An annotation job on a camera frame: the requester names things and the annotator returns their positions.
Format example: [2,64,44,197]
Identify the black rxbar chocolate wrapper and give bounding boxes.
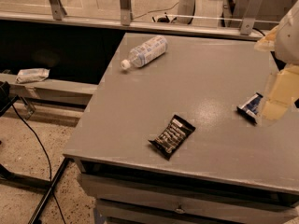
[149,115,196,160]

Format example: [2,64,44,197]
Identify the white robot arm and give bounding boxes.
[254,1,299,123]

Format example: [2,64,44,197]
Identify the blue snack bar wrapper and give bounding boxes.
[236,92,263,124]

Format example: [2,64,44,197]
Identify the clear plastic water bottle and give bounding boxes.
[121,35,168,70]

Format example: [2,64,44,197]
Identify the grey cabinet drawer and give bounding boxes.
[78,174,298,224]

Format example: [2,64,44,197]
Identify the grey metal shelf beam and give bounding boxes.
[0,74,97,105]

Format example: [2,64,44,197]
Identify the white crumpled packet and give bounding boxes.
[16,68,50,84]

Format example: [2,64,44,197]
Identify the black tripod leg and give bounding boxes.
[28,158,69,224]

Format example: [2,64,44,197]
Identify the black device at left edge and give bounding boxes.
[0,81,18,117]

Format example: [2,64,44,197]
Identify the right metal railing bracket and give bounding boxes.
[240,0,263,35]

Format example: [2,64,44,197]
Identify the metal railing bracket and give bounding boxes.
[49,0,67,21]
[120,0,132,26]
[240,0,263,35]

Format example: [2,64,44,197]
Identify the middle metal railing bracket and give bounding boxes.
[120,0,132,26]

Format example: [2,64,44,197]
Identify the left metal railing bracket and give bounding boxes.
[49,0,67,21]

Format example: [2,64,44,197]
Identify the black floor cable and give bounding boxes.
[10,104,67,224]

